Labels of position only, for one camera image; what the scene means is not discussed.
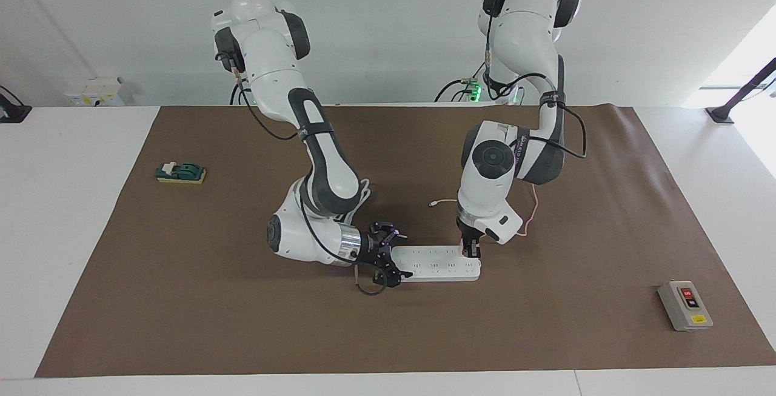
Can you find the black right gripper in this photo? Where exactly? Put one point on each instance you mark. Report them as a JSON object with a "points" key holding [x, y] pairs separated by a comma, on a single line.
{"points": [[374, 250]]}

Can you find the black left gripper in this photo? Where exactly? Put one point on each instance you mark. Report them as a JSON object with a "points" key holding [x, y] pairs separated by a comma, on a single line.
{"points": [[470, 233]]}

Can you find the white power strip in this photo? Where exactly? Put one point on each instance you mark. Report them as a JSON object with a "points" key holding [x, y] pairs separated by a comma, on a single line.
{"points": [[439, 264]]}

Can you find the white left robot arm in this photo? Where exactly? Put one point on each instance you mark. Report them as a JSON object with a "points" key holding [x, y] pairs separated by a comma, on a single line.
{"points": [[494, 184]]}

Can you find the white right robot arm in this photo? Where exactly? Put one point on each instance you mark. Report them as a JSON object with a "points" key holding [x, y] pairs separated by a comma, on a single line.
{"points": [[324, 159]]}

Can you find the brown paper mat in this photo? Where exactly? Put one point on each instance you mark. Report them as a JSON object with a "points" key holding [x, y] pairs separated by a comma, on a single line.
{"points": [[388, 335]]}

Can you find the black angled stand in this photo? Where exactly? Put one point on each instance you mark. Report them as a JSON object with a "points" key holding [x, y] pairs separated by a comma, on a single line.
{"points": [[742, 93]]}

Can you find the black table clamp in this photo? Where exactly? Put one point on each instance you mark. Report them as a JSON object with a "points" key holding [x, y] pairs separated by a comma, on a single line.
{"points": [[13, 112]]}

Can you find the grey on-off switch box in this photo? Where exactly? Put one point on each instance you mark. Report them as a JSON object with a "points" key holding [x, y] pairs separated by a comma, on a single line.
{"points": [[684, 306]]}

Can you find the green knife switch yellow base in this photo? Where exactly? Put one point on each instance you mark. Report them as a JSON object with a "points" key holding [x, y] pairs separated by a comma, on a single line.
{"points": [[182, 173]]}

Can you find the white wall socket box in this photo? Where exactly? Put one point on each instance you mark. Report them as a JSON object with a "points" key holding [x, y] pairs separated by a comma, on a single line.
{"points": [[100, 93]]}

